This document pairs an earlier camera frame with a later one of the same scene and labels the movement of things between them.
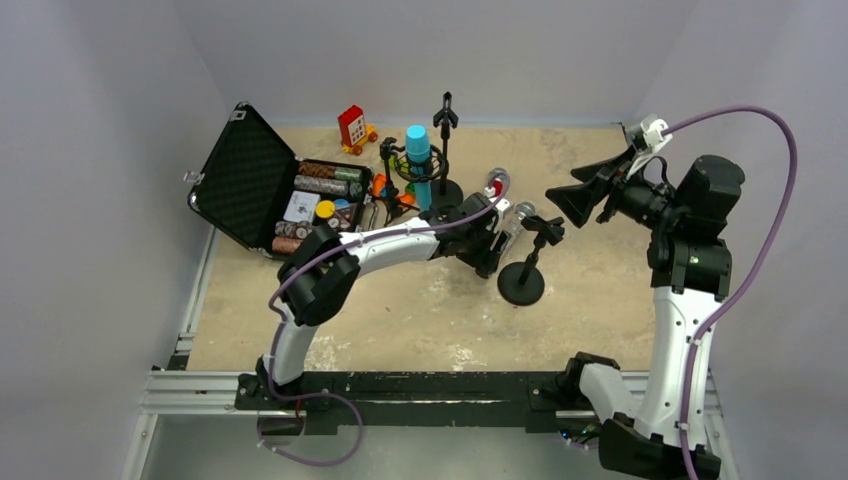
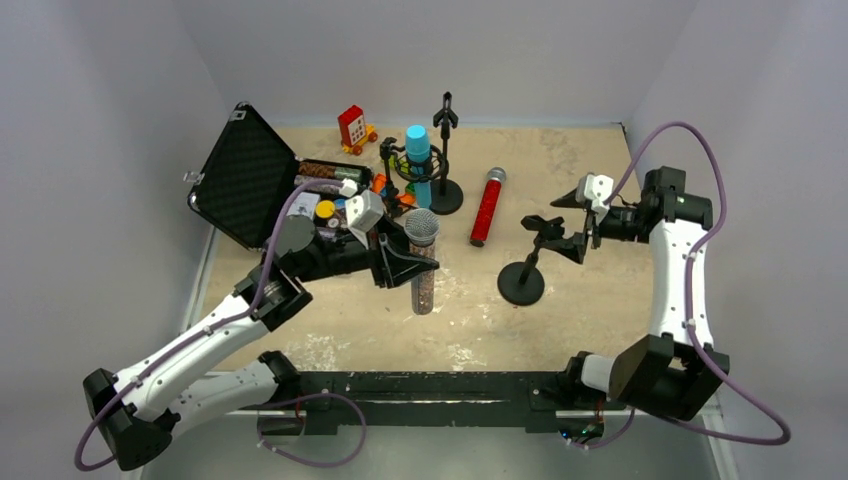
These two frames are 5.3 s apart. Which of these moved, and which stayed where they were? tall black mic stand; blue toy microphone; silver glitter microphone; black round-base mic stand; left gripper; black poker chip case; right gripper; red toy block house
Moved: silver glitter microphone; right gripper; left gripper
Stayed: black round-base mic stand; black poker chip case; red toy block house; tall black mic stand; blue toy microphone
